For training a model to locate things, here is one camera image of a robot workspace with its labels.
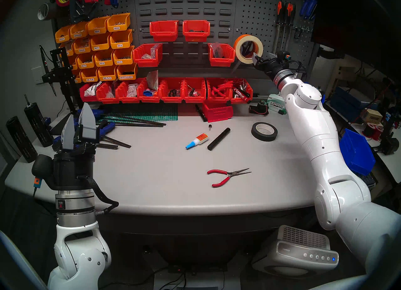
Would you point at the orange bin labelled M3X8 BAD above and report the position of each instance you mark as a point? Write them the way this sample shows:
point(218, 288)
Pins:
point(79, 31)

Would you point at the orange bin labelled M3-12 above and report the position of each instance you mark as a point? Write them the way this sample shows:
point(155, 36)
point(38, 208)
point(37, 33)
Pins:
point(85, 62)

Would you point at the dark metal C-clamp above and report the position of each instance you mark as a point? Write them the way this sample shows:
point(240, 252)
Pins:
point(78, 10)

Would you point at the orange bin labelled M3-8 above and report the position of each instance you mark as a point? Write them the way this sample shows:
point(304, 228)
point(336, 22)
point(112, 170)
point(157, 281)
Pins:
point(104, 60)

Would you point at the short black rod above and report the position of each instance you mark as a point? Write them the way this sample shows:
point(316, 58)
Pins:
point(218, 139)

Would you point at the white glue bottle orange label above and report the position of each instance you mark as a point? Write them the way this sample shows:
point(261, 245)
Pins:
point(200, 139)

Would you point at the blue plastic bin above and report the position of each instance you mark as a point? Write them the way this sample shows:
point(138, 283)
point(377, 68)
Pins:
point(357, 153)

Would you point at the orange bin labelled M3-4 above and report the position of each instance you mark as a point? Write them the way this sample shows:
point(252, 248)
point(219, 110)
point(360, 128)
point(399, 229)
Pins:
point(121, 41)

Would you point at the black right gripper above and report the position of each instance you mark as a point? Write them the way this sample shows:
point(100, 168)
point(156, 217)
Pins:
point(271, 68)

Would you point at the beige masking tape roll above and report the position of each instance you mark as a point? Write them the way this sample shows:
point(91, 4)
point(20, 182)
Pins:
point(239, 54)

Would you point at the grey metal pegboard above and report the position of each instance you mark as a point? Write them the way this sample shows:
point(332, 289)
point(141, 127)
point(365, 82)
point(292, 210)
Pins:
point(188, 4)

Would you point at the small blue part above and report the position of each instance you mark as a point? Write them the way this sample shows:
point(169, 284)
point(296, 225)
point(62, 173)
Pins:
point(148, 92)

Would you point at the dark blue storage crate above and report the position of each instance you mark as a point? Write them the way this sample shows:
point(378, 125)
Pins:
point(347, 99)

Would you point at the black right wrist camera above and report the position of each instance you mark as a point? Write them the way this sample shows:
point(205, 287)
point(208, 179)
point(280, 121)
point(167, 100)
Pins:
point(283, 56)

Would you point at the clear plastic parts bag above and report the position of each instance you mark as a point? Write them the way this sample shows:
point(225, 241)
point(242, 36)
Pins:
point(151, 52)

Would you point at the orange bin labelled M3X6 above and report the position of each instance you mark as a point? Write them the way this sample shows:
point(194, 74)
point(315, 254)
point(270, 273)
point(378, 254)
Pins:
point(118, 24)

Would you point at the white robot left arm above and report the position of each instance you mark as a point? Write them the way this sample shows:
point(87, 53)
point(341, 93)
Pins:
point(78, 251)

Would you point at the orange parts bin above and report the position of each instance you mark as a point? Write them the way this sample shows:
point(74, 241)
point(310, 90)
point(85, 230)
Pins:
point(67, 47)
point(73, 62)
point(77, 77)

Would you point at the orange tape roll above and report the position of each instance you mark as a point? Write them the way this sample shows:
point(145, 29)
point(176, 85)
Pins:
point(238, 38)

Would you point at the black tape roll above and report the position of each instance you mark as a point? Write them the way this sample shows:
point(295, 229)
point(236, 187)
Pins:
point(254, 132)

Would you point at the Kimtech tissue box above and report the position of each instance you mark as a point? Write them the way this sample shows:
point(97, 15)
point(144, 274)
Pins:
point(277, 104)

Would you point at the silver tool holder rack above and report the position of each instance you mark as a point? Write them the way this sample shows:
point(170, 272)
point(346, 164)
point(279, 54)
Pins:
point(300, 28)

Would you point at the red parts bin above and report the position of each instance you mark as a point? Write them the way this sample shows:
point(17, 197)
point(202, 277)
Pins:
point(247, 88)
point(195, 99)
point(196, 33)
point(217, 114)
point(86, 97)
point(105, 98)
point(148, 61)
point(125, 99)
point(171, 99)
point(149, 99)
point(164, 32)
point(221, 61)
point(216, 99)

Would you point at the black soldering iron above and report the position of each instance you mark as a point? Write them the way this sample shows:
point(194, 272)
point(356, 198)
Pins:
point(44, 59)

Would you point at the white crumpled packet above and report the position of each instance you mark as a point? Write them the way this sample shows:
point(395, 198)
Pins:
point(92, 88)

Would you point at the grey duct tape roll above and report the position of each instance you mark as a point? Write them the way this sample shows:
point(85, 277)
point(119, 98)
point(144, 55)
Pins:
point(47, 10)

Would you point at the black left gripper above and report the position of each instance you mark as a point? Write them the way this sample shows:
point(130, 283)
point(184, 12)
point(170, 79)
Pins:
point(73, 167)

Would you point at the green cutting mat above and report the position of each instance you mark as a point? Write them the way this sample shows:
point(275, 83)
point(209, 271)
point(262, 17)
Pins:
point(156, 112)

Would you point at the thin black rod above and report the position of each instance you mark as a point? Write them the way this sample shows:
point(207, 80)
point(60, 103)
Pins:
point(150, 121)
point(147, 125)

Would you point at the black monitor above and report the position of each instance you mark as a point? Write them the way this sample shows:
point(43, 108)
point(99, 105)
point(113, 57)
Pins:
point(354, 10)

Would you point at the bag of black parts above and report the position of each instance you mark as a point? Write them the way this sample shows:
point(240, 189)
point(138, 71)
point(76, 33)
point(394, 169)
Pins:
point(218, 49)

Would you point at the orange bin labelled M2.5-5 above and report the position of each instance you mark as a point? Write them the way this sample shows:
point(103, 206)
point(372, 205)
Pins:
point(107, 74)

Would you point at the black marker pen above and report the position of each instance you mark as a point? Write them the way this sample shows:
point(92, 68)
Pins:
point(200, 112)

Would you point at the orange bin labelled M3-6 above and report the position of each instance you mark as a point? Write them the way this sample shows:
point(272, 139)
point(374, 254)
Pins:
point(123, 58)

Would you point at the orange bin labelled M4-0.7 HEX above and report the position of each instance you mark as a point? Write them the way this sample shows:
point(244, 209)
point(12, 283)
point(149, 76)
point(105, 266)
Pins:
point(127, 73)

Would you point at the black keyboard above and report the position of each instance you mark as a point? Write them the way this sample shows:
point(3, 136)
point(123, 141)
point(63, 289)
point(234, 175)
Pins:
point(370, 179)

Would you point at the orange bin labelled M4-6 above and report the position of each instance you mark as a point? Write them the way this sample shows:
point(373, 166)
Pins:
point(100, 44)

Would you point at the silver manual bag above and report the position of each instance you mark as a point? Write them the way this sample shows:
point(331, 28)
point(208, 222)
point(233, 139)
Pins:
point(153, 80)

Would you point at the black carabiner hook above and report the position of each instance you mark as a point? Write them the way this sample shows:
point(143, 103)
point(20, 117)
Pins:
point(297, 34)

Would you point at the orange bin labelled M4X4X6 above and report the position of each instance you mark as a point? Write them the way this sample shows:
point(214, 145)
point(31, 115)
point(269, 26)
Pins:
point(82, 47)

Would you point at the small cardboard box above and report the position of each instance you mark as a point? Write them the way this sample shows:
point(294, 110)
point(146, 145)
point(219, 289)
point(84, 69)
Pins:
point(372, 116)

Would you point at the red and black marker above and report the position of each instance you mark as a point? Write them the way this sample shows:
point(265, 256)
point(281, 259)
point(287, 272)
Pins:
point(242, 93)

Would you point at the orange bin labelled M2.5-6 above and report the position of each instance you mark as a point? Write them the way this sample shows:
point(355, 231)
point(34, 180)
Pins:
point(89, 76)

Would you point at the orange bin labelled M3X5X4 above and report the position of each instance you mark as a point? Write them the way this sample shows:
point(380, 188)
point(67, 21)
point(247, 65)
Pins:
point(62, 35)

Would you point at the white air purifier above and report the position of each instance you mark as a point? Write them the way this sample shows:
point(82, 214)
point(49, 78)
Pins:
point(297, 251)

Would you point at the blue hanging spring clamp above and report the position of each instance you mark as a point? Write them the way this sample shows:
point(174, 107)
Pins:
point(313, 2)
point(304, 7)

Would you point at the small clear screw packet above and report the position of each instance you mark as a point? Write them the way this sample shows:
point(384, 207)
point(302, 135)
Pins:
point(133, 89)

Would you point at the black metal stand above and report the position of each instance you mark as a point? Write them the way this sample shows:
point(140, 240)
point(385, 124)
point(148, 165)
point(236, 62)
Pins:
point(67, 85)

